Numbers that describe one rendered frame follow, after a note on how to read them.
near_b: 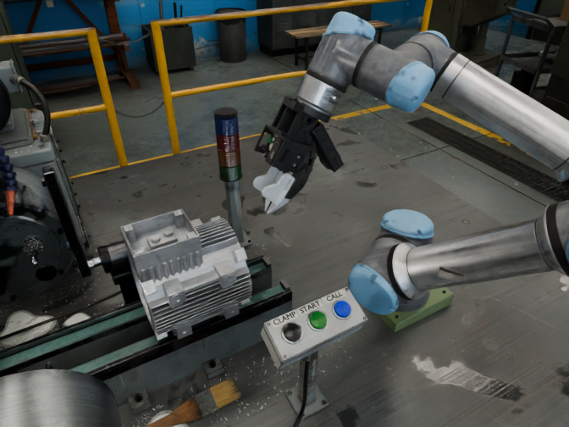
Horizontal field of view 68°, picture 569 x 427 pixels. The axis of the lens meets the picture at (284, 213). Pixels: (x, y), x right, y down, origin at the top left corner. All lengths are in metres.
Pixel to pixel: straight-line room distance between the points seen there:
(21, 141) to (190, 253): 0.58
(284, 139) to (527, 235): 0.41
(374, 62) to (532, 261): 0.39
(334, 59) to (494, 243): 0.39
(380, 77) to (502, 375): 0.71
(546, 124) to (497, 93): 0.09
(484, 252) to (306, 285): 0.54
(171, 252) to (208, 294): 0.11
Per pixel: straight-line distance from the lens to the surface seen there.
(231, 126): 1.09
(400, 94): 0.69
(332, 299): 0.76
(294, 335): 0.71
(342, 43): 0.72
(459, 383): 1.05
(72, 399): 0.63
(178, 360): 0.96
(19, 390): 0.63
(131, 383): 0.96
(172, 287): 0.80
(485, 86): 0.80
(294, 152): 0.73
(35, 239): 1.02
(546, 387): 1.12
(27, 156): 1.18
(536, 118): 0.81
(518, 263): 0.76
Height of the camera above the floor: 1.63
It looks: 36 degrees down
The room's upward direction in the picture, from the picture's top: straight up
